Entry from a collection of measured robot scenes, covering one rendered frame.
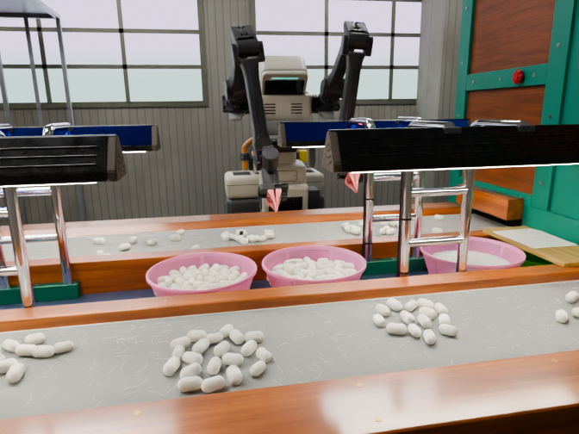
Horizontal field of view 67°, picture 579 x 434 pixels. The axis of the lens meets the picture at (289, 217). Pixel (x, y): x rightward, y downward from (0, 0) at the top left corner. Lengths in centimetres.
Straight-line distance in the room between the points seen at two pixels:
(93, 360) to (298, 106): 152
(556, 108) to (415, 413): 108
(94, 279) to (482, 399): 98
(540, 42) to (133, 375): 142
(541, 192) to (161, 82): 355
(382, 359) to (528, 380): 21
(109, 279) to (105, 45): 342
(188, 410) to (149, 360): 19
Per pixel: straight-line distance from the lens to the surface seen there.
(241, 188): 234
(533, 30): 164
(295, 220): 161
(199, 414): 63
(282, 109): 206
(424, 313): 92
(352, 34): 169
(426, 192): 104
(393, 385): 68
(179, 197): 449
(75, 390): 78
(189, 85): 439
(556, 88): 151
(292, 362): 76
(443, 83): 447
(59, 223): 124
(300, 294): 95
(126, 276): 127
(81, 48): 455
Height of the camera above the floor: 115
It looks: 14 degrees down
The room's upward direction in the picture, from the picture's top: 1 degrees counter-clockwise
